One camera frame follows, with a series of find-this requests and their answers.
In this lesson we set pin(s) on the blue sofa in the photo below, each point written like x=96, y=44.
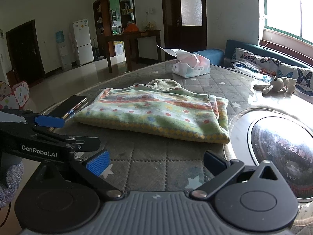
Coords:
x=223, y=58

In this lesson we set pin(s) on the tissue pack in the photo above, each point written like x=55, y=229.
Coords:
x=188, y=65

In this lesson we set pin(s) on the butterfly print pillow right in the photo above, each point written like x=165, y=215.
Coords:
x=302, y=75

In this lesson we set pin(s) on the window with green frame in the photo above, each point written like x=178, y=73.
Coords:
x=290, y=17

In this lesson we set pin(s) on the dark wooden door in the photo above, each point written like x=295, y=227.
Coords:
x=185, y=25

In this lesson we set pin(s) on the butterfly print pillow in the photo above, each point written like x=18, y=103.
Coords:
x=302, y=75
x=254, y=65

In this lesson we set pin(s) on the round induction cooktop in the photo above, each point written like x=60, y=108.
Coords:
x=288, y=144

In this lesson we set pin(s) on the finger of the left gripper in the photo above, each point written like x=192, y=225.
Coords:
x=86, y=144
x=49, y=121

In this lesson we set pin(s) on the dark wooden shelf unit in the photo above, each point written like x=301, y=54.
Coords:
x=111, y=18

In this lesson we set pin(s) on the dark wooden side table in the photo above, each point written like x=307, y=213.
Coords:
x=130, y=39

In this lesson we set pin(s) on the white refrigerator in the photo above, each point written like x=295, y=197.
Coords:
x=82, y=42

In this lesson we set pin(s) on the smartphone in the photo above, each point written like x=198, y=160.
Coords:
x=67, y=107

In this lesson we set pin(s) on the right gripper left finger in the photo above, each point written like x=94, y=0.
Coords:
x=89, y=172

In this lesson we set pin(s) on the polka dot play tent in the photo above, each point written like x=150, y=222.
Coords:
x=14, y=97

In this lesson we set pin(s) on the gloved left hand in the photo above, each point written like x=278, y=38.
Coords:
x=12, y=171

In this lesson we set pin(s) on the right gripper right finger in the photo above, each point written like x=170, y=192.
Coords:
x=224, y=172

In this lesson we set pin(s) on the butterfly print pillow left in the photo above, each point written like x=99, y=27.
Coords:
x=254, y=65

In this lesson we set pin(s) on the colourful patterned child garment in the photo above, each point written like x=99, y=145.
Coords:
x=162, y=107

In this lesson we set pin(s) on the white plush bunny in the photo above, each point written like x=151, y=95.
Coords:
x=278, y=85

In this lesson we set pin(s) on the water dispenser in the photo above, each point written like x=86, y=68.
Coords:
x=63, y=51

